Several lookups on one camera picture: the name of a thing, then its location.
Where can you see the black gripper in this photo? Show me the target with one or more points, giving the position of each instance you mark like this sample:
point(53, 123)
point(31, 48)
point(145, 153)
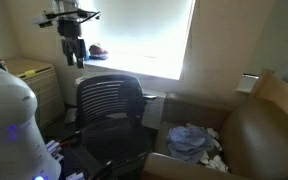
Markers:
point(70, 29)

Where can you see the black mesh office chair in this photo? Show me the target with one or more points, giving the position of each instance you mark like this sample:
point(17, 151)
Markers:
point(110, 133)

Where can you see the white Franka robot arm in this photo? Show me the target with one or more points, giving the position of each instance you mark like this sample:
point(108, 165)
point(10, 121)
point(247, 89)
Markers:
point(10, 116)

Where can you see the red sneaker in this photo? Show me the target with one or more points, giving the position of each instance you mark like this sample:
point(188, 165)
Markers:
point(98, 51)

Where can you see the yellow sticky note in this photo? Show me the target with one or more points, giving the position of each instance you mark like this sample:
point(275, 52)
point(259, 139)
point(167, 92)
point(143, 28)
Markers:
point(30, 73)

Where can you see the light wooden dresser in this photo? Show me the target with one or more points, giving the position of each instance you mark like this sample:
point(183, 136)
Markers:
point(44, 93)

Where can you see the red and white connectors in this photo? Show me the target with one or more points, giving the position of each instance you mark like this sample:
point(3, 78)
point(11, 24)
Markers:
point(55, 146)

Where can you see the blue crumpled cloth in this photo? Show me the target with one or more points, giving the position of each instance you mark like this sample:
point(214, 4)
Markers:
point(189, 143)

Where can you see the small white box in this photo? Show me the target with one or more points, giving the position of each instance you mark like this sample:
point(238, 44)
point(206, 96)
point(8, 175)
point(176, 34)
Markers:
point(247, 83)

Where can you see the cardboard box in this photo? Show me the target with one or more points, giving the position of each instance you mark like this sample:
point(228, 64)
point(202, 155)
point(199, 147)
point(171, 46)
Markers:
point(260, 140)

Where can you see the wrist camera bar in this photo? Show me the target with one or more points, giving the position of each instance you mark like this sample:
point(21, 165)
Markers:
point(52, 15)

